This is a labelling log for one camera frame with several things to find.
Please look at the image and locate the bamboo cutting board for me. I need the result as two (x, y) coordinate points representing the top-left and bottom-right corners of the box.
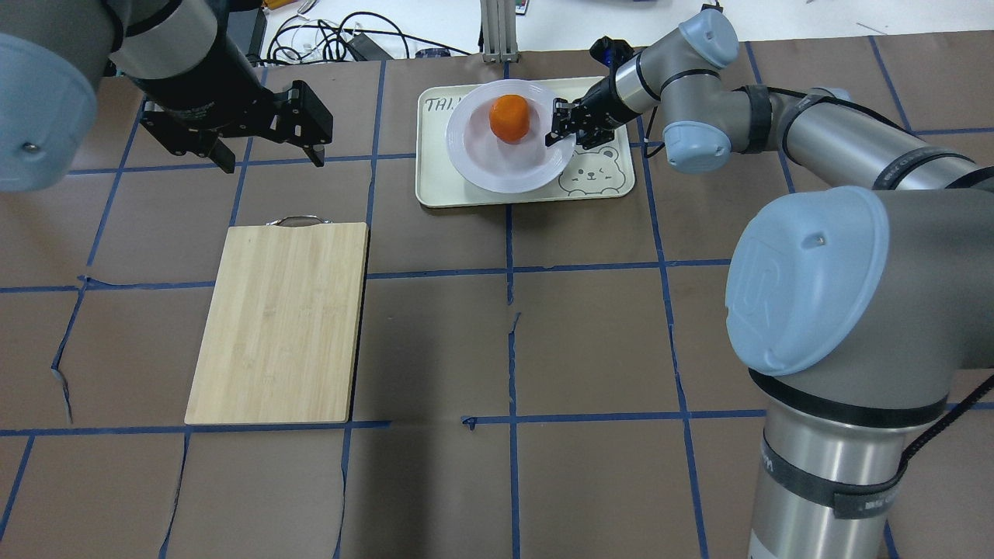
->
(184, 220), (370, 427)

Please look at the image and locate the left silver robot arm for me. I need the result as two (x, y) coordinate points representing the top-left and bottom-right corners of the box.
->
(1, 1), (333, 192)

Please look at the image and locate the white ribbed plate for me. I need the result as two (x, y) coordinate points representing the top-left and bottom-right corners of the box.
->
(445, 79), (575, 194)

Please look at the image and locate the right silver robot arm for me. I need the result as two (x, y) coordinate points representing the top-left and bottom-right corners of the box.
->
(544, 5), (993, 558)

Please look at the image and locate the orange fruit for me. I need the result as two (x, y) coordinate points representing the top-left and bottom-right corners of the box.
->
(488, 93), (531, 143)

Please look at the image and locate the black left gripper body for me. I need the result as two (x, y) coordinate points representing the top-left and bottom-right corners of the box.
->
(140, 39), (334, 156)

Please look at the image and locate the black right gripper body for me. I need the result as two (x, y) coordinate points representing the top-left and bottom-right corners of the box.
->
(551, 78), (634, 150)

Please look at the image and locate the aluminium frame post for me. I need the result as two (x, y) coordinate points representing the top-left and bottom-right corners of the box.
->
(479, 0), (520, 64)

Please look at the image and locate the cream bear tray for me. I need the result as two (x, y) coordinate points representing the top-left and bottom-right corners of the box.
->
(415, 77), (635, 209)

